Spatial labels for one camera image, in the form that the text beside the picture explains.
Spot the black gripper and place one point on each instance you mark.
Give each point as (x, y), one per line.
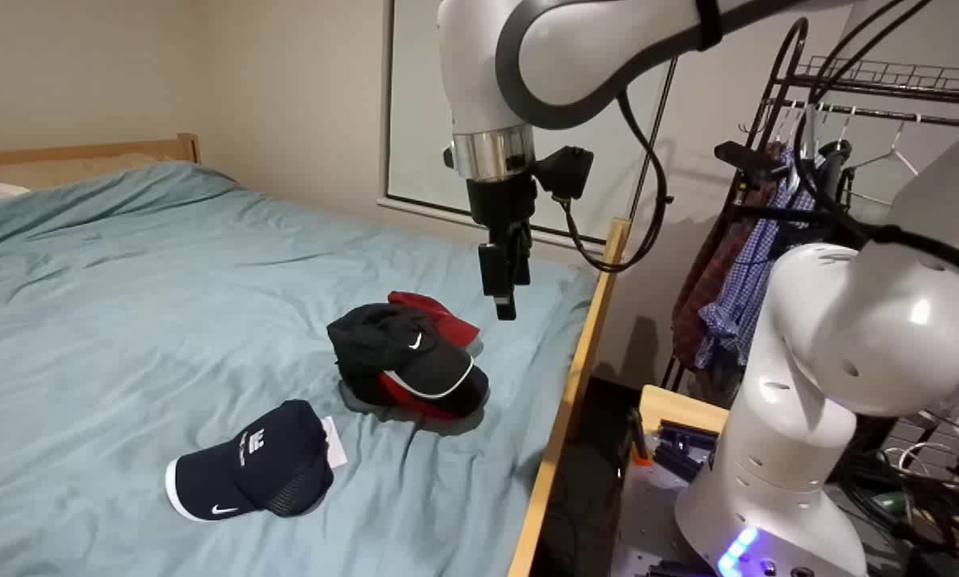
(498, 202)

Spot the blue hanging shirt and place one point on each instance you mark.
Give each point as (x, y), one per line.
(750, 290)

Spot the navy cap with white logo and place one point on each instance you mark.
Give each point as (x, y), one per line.
(273, 458)

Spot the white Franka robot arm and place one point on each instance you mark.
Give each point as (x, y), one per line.
(820, 323)

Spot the light wooden bed frame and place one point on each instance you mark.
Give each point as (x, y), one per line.
(578, 362)

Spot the black and red cap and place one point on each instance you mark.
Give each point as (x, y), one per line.
(393, 340)

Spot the red plaid hanging shirt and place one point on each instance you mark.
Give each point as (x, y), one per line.
(714, 277)

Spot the white framed window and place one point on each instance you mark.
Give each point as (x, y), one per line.
(417, 107)

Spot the black metal clothes rack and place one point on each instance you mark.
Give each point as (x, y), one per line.
(896, 78)

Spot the light wooden board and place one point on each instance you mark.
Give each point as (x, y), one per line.
(682, 404)

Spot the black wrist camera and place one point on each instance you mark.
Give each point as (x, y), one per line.
(563, 170)

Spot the grey perforated mounting plate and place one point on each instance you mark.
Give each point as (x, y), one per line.
(648, 515)

